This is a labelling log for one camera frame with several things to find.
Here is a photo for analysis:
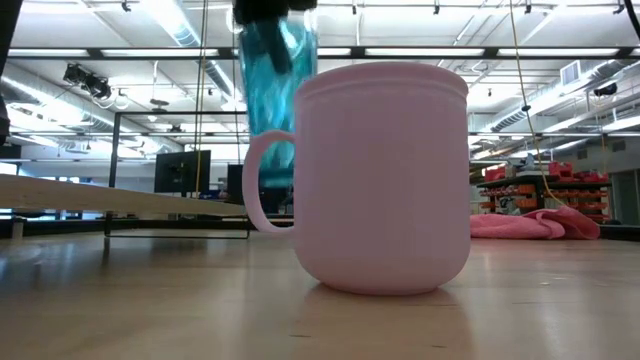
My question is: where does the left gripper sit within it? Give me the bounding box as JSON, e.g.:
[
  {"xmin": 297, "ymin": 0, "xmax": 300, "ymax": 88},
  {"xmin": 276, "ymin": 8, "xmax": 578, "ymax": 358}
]
[{"xmin": 232, "ymin": 0, "xmax": 319, "ymax": 75}]

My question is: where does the rack with red bins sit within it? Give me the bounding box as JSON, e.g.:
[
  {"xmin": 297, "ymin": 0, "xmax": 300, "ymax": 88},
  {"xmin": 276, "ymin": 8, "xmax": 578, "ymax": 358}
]
[{"xmin": 474, "ymin": 160, "xmax": 612, "ymax": 224}]

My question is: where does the teal faceted plastic tumbler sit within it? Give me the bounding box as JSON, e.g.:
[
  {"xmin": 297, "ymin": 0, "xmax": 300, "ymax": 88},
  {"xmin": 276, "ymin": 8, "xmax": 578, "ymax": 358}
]
[{"xmin": 238, "ymin": 9, "xmax": 319, "ymax": 190}]

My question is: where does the pale pink mug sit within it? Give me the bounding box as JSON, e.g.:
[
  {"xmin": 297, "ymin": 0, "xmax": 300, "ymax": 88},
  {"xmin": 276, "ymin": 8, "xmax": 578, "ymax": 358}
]
[{"xmin": 241, "ymin": 61, "xmax": 471, "ymax": 296}]

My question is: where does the black monitor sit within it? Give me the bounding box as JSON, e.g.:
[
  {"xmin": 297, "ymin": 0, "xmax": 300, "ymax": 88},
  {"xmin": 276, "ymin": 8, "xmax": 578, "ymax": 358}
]
[
  {"xmin": 153, "ymin": 149, "xmax": 212, "ymax": 195},
  {"xmin": 227, "ymin": 163, "xmax": 295, "ymax": 214}
]

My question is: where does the black rig beam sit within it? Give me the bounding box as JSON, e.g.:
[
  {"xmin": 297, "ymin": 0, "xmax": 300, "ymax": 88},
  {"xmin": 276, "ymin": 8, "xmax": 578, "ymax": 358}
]
[{"xmin": 7, "ymin": 46, "xmax": 640, "ymax": 61}]

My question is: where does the yellow hanging cable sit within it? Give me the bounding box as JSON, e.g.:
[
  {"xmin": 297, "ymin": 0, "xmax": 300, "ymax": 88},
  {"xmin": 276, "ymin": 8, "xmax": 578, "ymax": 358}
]
[
  {"xmin": 508, "ymin": 0, "xmax": 566, "ymax": 207},
  {"xmin": 193, "ymin": 0, "xmax": 210, "ymax": 197}
]

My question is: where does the black metal table frame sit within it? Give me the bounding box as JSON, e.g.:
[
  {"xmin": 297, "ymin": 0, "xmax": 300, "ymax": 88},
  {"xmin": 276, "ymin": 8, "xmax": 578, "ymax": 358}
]
[{"xmin": 0, "ymin": 215, "xmax": 296, "ymax": 239}]

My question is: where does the wooden shelf with black frame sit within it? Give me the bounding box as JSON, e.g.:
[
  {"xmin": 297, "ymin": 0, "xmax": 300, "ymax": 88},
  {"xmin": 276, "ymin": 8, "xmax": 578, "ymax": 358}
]
[{"xmin": 0, "ymin": 110, "xmax": 255, "ymax": 240}]

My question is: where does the pink microfibre cloth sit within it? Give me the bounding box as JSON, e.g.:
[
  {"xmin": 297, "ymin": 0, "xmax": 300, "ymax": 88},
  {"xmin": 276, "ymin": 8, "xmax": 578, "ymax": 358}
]
[{"xmin": 469, "ymin": 205, "xmax": 601, "ymax": 241}]

